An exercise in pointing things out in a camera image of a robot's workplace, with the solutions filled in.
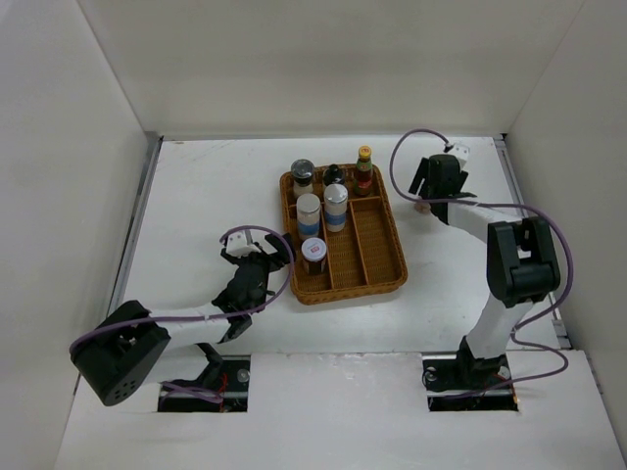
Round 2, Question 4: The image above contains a black-top salt grinder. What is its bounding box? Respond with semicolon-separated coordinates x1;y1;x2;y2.
322;164;346;189

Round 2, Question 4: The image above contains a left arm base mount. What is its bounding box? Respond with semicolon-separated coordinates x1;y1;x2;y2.
157;343;252;413

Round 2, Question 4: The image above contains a left aluminium frame rail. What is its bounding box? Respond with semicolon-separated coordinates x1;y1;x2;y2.
106;131;164;316

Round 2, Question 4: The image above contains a right aluminium frame rail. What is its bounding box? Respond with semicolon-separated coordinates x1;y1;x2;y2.
493;132;572;349

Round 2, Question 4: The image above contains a tall blue-label shaker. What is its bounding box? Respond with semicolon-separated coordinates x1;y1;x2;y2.
296;193;321;241
323;183;349;232

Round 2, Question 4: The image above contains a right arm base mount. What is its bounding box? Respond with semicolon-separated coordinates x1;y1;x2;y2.
422;354;518;412

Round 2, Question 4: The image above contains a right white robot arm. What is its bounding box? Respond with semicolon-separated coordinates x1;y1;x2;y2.
410;154;560;392

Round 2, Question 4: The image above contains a spice jar white lid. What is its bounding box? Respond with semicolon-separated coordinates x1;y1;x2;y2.
414;202;431;215
301;237;327;275

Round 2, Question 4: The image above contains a red sauce bottle yellow cap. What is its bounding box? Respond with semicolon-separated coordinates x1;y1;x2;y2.
354;146;373;197

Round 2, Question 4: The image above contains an aluminium frame rail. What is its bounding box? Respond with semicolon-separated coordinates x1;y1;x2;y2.
106;131;164;316
493;132;572;349

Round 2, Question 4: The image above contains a brown wicker divided basket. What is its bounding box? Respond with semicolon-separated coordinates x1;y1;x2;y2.
279;164;408;306

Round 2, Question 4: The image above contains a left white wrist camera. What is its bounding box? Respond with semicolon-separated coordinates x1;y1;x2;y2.
224;229;260;259

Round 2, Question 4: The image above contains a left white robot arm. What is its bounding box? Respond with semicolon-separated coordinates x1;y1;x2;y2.
69;225;297;406

